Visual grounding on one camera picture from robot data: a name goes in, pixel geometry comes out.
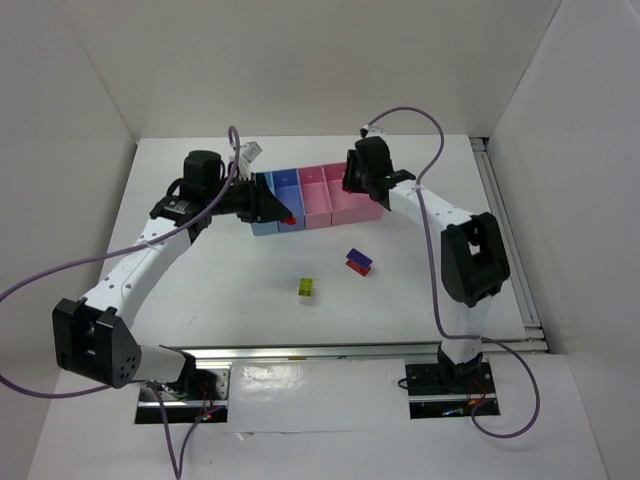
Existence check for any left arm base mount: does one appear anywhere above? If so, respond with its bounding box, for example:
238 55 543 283
134 363 231 425

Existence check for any dark blue bin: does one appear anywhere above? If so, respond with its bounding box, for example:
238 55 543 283
272 169 305 233

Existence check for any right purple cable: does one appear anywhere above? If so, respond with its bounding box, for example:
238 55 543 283
362 105 544 440

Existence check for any red lego under blue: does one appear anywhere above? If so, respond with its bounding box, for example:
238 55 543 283
345 260 371 277

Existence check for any light blue bin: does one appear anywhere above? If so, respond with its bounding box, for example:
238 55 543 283
251 172 279 236

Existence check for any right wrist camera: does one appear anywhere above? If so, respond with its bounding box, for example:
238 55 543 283
359 125 386 140

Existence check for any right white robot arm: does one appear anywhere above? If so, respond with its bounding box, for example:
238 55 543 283
342 136 510 385

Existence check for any aluminium front rail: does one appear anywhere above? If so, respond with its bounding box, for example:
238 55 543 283
178 342 439 362

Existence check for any small pink bin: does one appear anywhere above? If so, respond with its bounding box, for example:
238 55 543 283
298 166 332 229

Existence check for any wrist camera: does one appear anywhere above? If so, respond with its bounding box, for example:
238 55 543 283
239 141 262 166
359 125 386 140

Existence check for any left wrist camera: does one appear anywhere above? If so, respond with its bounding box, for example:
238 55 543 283
239 141 262 166

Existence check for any yellow green lego block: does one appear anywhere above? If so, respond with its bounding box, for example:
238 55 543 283
297 278 314 304

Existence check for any large pink bin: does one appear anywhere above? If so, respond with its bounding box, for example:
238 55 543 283
322 163 383 226

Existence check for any blue lego brick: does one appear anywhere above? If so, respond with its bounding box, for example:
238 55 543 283
346 248 372 269

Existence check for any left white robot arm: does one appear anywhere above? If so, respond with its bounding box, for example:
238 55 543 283
52 142 295 398

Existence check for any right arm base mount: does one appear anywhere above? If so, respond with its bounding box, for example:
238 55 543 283
397 362 500 420

